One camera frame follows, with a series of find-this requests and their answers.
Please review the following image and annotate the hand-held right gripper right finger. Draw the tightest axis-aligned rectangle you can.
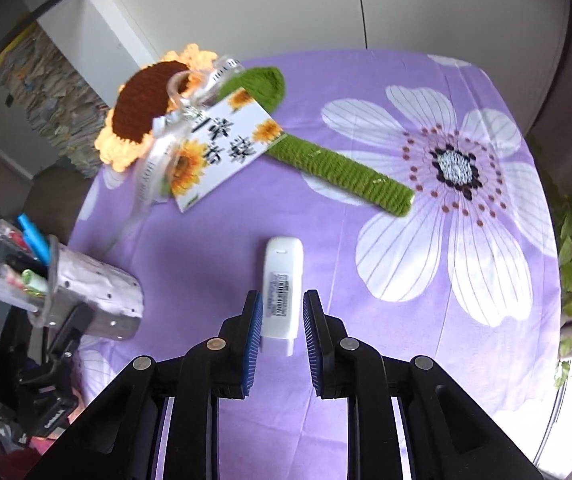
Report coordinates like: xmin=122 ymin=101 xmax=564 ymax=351
xmin=302 ymin=289 xmax=542 ymax=480

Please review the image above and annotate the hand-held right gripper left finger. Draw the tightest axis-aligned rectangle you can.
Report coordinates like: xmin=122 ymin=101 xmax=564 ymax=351
xmin=26 ymin=290 xmax=265 ymax=480

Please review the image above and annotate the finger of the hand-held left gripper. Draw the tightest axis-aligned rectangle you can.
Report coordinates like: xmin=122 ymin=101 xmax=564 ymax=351
xmin=47 ymin=306 xmax=95 ymax=362

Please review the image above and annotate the grey pen holder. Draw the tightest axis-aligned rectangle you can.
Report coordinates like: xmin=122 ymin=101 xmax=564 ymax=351
xmin=0 ymin=220 xmax=145 ymax=344

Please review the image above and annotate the white correction tape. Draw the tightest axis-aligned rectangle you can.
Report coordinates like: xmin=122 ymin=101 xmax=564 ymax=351
xmin=258 ymin=236 xmax=303 ymax=358

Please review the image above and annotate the blue marker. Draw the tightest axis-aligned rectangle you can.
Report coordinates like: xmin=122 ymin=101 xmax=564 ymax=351
xmin=17 ymin=213 xmax=52 ymax=266

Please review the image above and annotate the red pen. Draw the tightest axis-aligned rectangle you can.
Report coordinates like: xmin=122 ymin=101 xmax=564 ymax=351
xmin=8 ymin=227 xmax=32 ymax=252

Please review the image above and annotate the green capped highlighter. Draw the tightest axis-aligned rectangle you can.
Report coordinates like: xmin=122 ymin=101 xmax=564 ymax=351
xmin=20 ymin=269 xmax=51 ymax=295

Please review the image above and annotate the translucent printed ribbon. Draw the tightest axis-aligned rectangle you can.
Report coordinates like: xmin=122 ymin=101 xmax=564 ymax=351
xmin=111 ymin=55 xmax=245 ymax=252

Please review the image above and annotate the white sunflower card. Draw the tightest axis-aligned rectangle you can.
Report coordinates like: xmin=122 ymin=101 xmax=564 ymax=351
xmin=168 ymin=87 xmax=288 ymax=213

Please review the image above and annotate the crochet sunflower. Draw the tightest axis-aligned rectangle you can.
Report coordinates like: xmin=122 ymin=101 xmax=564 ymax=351
xmin=95 ymin=42 xmax=416 ymax=219

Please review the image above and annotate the tall stack of books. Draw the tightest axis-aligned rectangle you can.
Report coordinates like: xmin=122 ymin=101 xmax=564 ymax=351
xmin=0 ymin=25 xmax=117 ymax=181

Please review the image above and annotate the purple floral tablecloth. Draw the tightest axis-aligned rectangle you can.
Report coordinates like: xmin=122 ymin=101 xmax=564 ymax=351
xmin=66 ymin=50 xmax=567 ymax=480

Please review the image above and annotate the white cabinet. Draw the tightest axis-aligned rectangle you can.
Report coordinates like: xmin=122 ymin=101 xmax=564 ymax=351
xmin=36 ymin=0 xmax=572 ymax=176

